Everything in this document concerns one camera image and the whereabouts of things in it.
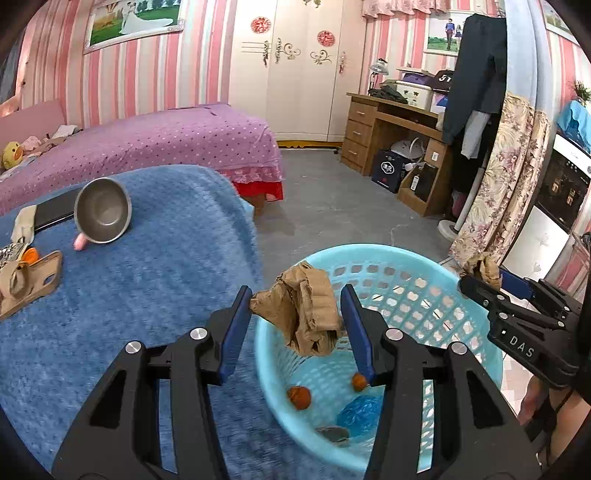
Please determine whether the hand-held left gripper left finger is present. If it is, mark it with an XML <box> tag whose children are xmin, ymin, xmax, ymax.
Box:
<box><xmin>51</xmin><ymin>285</ymin><xmax>254</xmax><ymax>480</ymax></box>

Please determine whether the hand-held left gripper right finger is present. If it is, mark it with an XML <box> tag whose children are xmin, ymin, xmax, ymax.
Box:
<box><xmin>340</xmin><ymin>283</ymin><xmax>544</xmax><ymax>480</ymax></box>

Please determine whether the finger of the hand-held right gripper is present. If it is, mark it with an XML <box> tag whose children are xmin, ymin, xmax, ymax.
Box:
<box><xmin>500</xmin><ymin>270</ymin><xmax>583</xmax><ymax>321</ymax></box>
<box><xmin>458</xmin><ymin>275</ymin><xmax>561</xmax><ymax>330</ymax></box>

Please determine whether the small brown paper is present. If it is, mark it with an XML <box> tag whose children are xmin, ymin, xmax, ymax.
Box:
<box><xmin>459</xmin><ymin>253</ymin><xmax>502</xmax><ymax>291</ymax></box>

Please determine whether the brown paper cup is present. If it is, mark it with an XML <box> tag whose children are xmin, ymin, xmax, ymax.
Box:
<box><xmin>249</xmin><ymin>261</ymin><xmax>346</xmax><ymax>358</ymax></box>

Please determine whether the light blue plastic basket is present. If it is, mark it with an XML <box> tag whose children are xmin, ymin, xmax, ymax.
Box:
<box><xmin>254</xmin><ymin>244</ymin><xmax>504</xmax><ymax>474</ymax></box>

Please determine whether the blue plastic bag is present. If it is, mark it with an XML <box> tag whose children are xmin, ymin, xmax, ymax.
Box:
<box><xmin>335</xmin><ymin>394</ymin><xmax>384</xmax><ymax>439</ymax></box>

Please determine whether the black and white snack packet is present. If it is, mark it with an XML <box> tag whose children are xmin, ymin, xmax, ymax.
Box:
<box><xmin>0</xmin><ymin>242</ymin><xmax>26</xmax><ymax>268</ymax></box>

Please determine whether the person's right forearm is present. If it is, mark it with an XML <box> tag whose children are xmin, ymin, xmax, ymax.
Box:
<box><xmin>519</xmin><ymin>376</ymin><xmax>591</xmax><ymax>469</ymax></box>

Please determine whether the white glass door cabinet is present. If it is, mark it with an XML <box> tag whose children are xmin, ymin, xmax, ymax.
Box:
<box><xmin>496</xmin><ymin>134</ymin><xmax>591</xmax><ymax>296</ymax></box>

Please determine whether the white standing fan base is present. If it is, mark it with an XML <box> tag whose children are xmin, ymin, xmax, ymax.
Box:
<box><xmin>438</xmin><ymin>164</ymin><xmax>490</xmax><ymax>241</ymax></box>

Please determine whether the blue fleece blanket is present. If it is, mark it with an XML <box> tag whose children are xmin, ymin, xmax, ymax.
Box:
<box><xmin>0</xmin><ymin>165</ymin><xmax>264</xmax><ymax>480</ymax></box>

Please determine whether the floral door curtain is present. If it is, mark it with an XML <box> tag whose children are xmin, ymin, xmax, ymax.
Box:
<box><xmin>450</xmin><ymin>91</ymin><xmax>552</xmax><ymax>278</ymax></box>

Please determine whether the dark blue gift bag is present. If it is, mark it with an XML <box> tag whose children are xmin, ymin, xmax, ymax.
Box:
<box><xmin>370</xmin><ymin>148</ymin><xmax>409</xmax><ymax>193</ymax></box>

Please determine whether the light grey hanging shirt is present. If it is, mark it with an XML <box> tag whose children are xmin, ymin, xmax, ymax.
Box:
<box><xmin>461</xmin><ymin>111</ymin><xmax>490</xmax><ymax>160</ymax></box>

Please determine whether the small white fan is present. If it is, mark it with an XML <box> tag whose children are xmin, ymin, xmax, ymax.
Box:
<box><xmin>390</xmin><ymin>137</ymin><xmax>426</xmax><ymax>162</ymax></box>

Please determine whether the blue cloth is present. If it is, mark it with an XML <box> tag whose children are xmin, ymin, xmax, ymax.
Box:
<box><xmin>556</xmin><ymin>99</ymin><xmax>591</xmax><ymax>148</ymax></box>

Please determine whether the purple dotted bed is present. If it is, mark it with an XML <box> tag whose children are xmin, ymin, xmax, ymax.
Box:
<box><xmin>0</xmin><ymin>102</ymin><xmax>284</xmax><ymax>217</ymax></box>

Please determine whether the brown phone case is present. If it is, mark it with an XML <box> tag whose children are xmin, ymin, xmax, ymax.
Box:
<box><xmin>0</xmin><ymin>250</ymin><xmax>64</xmax><ymax>321</ymax></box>

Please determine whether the wooden desk with drawers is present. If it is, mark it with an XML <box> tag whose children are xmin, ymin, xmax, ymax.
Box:
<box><xmin>341</xmin><ymin>92</ymin><xmax>455</xmax><ymax>217</ymax></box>

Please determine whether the white storage box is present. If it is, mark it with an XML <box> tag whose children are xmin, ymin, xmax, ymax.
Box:
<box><xmin>396</xmin><ymin>80</ymin><xmax>435</xmax><ymax>110</ymax></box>

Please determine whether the black smartphone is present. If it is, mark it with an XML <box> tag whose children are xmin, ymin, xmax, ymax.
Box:
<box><xmin>32</xmin><ymin>187</ymin><xmax>81</xmax><ymax>232</ymax></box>

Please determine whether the black cap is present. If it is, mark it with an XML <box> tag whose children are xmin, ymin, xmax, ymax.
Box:
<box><xmin>429</xmin><ymin>69</ymin><xmax>458</xmax><ymax>90</ymax></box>

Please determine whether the dark hanging jacket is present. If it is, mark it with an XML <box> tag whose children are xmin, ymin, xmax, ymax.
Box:
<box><xmin>441</xmin><ymin>13</ymin><xmax>509</xmax><ymax>146</ymax></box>

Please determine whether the dark clothes pile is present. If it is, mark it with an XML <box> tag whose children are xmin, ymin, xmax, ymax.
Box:
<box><xmin>368</xmin><ymin>85</ymin><xmax>409</xmax><ymax>104</ymax></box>

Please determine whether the purple box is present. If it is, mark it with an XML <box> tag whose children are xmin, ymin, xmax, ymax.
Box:
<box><xmin>397</xmin><ymin>67</ymin><xmax>435</xmax><ymax>84</ymax></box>

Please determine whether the white wardrobe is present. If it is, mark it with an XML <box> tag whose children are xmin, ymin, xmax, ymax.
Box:
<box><xmin>228</xmin><ymin>0</ymin><xmax>365</xmax><ymax>144</ymax></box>

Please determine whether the desk lamp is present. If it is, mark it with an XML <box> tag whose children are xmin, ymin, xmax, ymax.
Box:
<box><xmin>367</xmin><ymin>58</ymin><xmax>389</xmax><ymax>95</ymax></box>

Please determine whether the small framed photo poster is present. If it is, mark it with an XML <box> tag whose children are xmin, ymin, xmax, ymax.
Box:
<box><xmin>422</xmin><ymin>9</ymin><xmax>465</xmax><ymax>56</ymax></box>

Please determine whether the yellow duck plush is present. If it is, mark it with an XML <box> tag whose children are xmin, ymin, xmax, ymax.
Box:
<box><xmin>2</xmin><ymin>141</ymin><xmax>24</xmax><ymax>171</ymax></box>

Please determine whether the pink covered headboard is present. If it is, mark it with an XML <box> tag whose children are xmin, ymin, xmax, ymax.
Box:
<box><xmin>0</xmin><ymin>99</ymin><xmax>65</xmax><ymax>148</ymax></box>

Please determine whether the pink floral valance curtain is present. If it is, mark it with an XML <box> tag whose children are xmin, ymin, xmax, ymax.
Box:
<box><xmin>361</xmin><ymin>0</ymin><xmax>451</xmax><ymax>19</ymax></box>

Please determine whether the steel mug with pink handle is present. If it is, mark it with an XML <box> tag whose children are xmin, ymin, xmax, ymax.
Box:
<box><xmin>74</xmin><ymin>178</ymin><xmax>132</xmax><ymax>252</ymax></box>

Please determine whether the framed wall picture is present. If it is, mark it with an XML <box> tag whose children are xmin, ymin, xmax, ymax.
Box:
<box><xmin>540</xmin><ymin>0</ymin><xmax>583</xmax><ymax>33</ymax></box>

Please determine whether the framed wedding wall poster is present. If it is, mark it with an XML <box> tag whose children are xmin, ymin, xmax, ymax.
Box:
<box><xmin>83</xmin><ymin>0</ymin><xmax>185</xmax><ymax>55</ymax></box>

